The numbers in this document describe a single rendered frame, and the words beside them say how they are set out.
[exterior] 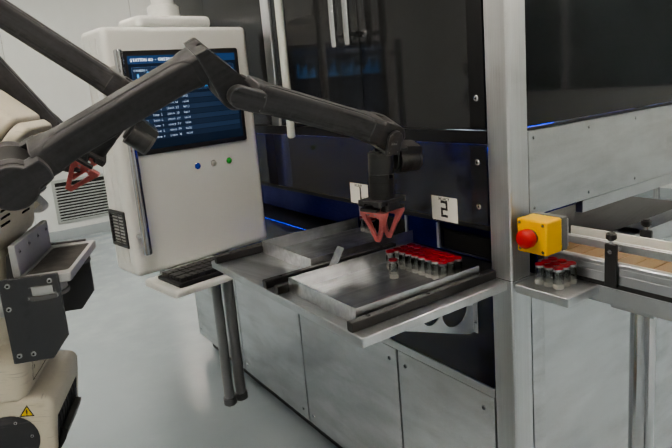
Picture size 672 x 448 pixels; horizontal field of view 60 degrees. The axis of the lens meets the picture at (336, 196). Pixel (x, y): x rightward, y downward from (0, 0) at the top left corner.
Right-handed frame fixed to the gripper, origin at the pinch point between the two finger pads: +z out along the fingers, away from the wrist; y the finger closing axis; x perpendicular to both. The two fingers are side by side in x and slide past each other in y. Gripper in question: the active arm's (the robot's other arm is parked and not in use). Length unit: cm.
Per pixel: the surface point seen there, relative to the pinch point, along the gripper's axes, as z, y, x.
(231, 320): 49, 22, 88
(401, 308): 9.0, -15.7, -15.3
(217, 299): 39, 17, 88
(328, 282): 10.4, -8.6, 10.1
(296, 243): 10.4, 12.4, 41.1
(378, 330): 10.6, -23.7, -15.5
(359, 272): 10.2, 0.3, 7.9
